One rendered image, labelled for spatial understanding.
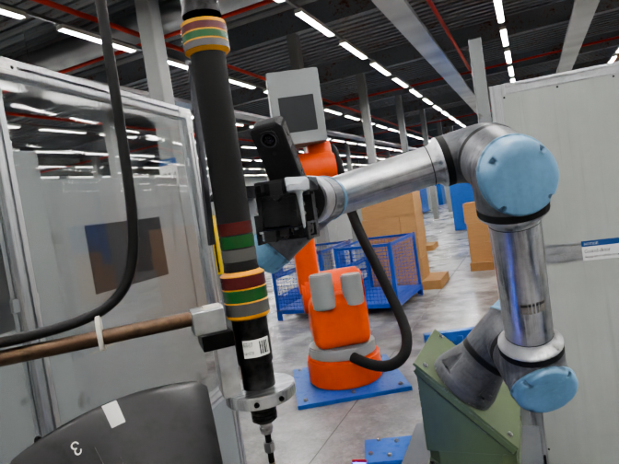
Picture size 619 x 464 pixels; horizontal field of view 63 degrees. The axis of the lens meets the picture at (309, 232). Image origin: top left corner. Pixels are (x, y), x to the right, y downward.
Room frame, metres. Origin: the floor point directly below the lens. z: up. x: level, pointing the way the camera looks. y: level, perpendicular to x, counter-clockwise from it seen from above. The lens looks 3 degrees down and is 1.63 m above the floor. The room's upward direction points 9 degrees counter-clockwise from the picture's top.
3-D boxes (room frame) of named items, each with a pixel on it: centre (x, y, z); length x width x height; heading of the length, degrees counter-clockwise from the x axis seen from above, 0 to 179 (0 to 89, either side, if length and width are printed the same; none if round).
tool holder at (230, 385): (0.49, 0.08, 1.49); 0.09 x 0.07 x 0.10; 109
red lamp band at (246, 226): (0.50, 0.07, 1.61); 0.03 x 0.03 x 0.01
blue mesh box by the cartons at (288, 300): (7.81, 0.01, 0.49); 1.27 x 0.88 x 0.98; 156
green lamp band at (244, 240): (0.50, 0.07, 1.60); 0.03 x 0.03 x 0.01
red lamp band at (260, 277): (0.50, 0.07, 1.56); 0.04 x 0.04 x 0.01
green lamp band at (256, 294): (0.50, 0.07, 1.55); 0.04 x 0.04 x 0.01
